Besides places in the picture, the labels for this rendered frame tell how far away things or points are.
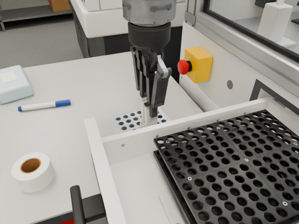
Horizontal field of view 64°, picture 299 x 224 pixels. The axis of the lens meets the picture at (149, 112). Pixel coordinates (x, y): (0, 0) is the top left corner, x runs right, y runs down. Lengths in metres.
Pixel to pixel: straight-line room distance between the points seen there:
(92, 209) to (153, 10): 0.29
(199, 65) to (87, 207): 0.43
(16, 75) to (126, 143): 0.52
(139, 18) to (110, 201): 0.27
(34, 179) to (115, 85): 0.40
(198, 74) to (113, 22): 0.52
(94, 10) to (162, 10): 0.63
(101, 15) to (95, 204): 0.82
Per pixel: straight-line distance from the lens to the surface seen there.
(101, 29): 1.04
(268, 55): 0.49
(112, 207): 0.28
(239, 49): 0.55
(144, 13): 0.40
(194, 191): 0.33
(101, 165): 0.32
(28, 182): 0.52
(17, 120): 0.73
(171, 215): 0.37
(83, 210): 0.31
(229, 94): 0.60
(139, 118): 0.59
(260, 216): 0.34
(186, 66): 0.62
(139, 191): 0.40
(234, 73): 0.57
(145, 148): 0.44
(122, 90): 0.76
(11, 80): 0.82
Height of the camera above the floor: 1.17
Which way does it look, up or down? 38 degrees down
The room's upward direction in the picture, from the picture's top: straight up
